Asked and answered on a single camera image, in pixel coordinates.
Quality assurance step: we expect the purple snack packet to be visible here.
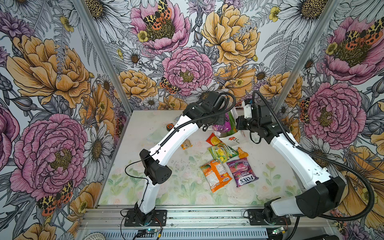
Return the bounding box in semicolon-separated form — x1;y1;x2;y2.
213;114;232;133

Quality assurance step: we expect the white paper bag red flower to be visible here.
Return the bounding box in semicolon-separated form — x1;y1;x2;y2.
219;109;248;147

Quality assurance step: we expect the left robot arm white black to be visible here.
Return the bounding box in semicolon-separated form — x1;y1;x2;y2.
134;92;236;226

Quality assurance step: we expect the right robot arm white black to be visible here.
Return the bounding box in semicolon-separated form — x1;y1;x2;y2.
236;101;346;223

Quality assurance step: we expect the green yellow candy bag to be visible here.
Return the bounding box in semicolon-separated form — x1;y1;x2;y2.
208;143;239;163

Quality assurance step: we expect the purple Fox's candy bag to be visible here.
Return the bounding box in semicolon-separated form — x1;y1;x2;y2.
227;158;259;188

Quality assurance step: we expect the red yellow snack packet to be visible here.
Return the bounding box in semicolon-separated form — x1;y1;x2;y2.
206;133;222;146

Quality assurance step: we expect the small orange snack packet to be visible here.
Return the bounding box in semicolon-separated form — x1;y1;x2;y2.
237;148;249;159

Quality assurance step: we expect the small tan snack packet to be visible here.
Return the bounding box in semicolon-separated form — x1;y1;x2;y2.
181;139;193;150

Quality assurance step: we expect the black orange tape roll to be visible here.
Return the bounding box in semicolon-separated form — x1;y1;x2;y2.
166;124;174;132

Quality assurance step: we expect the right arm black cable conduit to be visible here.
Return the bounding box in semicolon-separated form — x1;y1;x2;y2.
251;89;376;222

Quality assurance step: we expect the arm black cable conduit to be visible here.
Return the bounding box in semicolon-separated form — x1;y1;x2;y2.
124;91;237;211
251;89;376;222

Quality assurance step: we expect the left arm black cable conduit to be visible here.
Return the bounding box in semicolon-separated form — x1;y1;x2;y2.
124;91;237;211

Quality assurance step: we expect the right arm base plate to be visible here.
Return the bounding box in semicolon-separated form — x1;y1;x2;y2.
243;209;292;226

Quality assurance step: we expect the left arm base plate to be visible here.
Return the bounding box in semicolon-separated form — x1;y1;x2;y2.
124;209;168;227

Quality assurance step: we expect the aluminium rail frame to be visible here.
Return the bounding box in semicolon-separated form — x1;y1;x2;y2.
75;206;340;240

